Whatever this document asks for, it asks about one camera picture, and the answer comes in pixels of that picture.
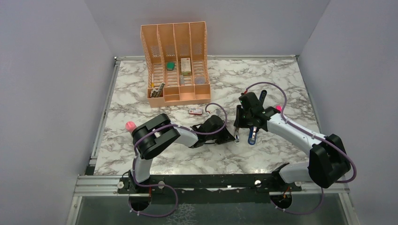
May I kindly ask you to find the orange plastic desk organizer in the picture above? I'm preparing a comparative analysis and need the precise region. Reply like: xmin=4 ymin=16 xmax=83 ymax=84
xmin=140 ymin=22 xmax=211 ymax=108

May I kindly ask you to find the blue stapler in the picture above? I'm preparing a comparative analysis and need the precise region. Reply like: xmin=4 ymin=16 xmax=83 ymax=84
xmin=248 ymin=90 xmax=267 ymax=145

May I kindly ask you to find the pink round cap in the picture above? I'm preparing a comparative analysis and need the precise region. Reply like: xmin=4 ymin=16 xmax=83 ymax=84
xmin=125 ymin=121 xmax=137 ymax=133

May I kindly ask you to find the white green box in organizer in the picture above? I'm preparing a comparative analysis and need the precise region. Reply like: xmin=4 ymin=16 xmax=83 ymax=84
xmin=180 ymin=58 xmax=192 ymax=76

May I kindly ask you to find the green object in organizer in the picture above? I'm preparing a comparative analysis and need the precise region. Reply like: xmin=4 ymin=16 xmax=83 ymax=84
xmin=166 ymin=61 xmax=176 ymax=71

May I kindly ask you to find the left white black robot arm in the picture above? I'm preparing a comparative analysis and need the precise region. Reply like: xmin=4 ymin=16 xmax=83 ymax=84
xmin=125 ymin=113 xmax=235 ymax=193

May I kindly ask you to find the purple cable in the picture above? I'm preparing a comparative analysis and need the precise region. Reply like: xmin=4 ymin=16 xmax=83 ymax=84
xmin=128 ymin=103 xmax=228 ymax=218
xmin=244 ymin=82 xmax=358 ymax=216

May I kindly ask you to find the red white staple box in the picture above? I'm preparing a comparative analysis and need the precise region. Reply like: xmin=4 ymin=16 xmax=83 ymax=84
xmin=188 ymin=107 xmax=203 ymax=115

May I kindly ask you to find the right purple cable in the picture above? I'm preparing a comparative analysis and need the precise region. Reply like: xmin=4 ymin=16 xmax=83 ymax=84
xmin=244 ymin=82 xmax=358 ymax=216

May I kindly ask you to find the black white item in organizer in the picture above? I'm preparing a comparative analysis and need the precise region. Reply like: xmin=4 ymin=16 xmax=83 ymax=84
xmin=150 ymin=82 xmax=166 ymax=98

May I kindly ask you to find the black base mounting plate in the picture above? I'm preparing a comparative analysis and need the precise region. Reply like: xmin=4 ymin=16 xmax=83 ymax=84
xmin=117 ymin=173 xmax=302 ymax=204

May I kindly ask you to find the aluminium frame rail front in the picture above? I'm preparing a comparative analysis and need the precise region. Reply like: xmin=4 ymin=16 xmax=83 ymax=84
xmin=73 ymin=175 xmax=350 ymax=196

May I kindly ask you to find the clear round lid in organizer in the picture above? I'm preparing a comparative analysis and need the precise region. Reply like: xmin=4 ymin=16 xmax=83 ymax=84
xmin=194 ymin=76 xmax=207 ymax=85

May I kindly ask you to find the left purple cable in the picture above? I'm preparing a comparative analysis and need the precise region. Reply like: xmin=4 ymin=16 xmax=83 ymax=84
xmin=128 ymin=103 xmax=228 ymax=218

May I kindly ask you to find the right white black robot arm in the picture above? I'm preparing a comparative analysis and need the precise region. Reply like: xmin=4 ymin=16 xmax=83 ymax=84
xmin=234 ymin=92 xmax=351 ymax=191

